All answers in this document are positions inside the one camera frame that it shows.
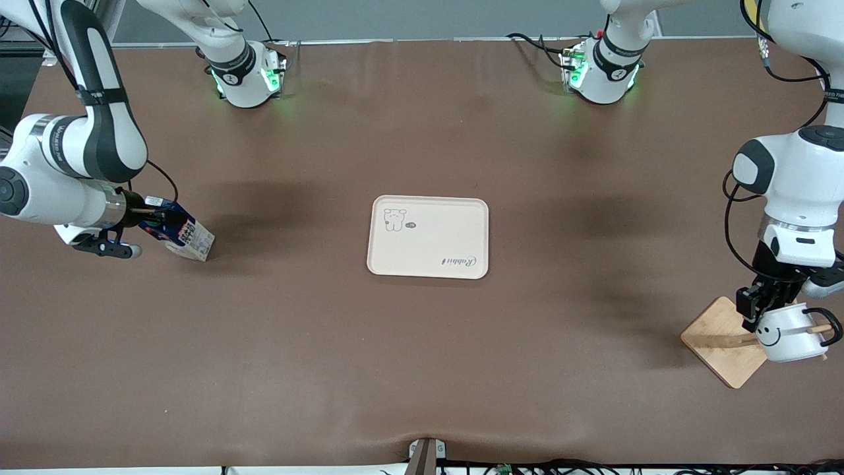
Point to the blue white milk carton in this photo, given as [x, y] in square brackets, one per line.
[188, 237]

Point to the wooden mug stand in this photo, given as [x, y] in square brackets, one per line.
[719, 330]

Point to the brown table cover mat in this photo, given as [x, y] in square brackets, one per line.
[422, 363]

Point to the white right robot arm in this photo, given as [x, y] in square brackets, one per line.
[99, 138]

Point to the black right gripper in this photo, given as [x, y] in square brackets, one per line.
[134, 206]

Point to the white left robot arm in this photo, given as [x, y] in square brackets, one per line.
[801, 171]

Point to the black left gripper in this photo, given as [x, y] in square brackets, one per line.
[773, 269]

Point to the cream tray with rabbit print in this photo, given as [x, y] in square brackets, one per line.
[428, 237]

